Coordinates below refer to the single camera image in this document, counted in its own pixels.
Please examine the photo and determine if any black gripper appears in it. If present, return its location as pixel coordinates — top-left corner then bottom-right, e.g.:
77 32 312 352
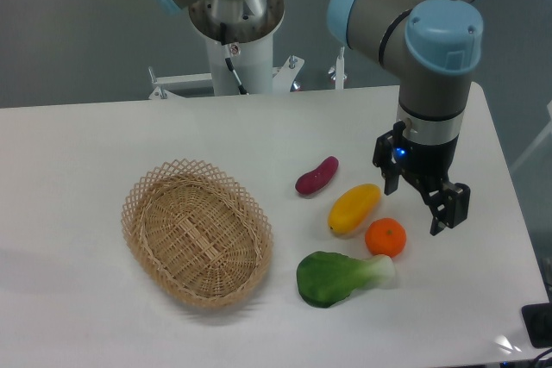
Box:
373 121 470 236

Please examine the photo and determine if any green bok choy vegetable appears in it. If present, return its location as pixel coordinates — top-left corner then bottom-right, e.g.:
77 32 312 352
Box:
296 251 396 309

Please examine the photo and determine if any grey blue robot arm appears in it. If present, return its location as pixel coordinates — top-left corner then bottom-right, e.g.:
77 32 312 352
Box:
157 0 484 234

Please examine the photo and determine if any orange tangerine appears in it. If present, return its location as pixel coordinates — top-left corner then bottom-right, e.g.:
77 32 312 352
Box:
365 218 407 258

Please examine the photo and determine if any yellow mango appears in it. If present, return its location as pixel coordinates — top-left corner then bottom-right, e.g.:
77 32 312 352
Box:
327 184 381 235

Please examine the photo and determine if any purple sweet potato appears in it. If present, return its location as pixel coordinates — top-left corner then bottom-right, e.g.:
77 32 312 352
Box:
295 156 339 196

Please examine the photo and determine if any black device at edge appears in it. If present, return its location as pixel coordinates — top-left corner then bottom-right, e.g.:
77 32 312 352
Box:
521 303 551 348

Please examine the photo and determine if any woven wicker basket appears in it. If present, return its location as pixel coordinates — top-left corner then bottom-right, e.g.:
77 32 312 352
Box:
122 159 273 309

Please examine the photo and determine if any white frame at right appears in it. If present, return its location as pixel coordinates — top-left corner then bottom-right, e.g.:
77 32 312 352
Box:
509 100 552 173

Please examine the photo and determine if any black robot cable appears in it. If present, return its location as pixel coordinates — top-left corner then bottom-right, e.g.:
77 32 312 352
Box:
218 22 250 96

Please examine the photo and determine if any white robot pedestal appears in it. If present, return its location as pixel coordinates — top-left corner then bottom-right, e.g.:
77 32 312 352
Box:
148 35 305 100

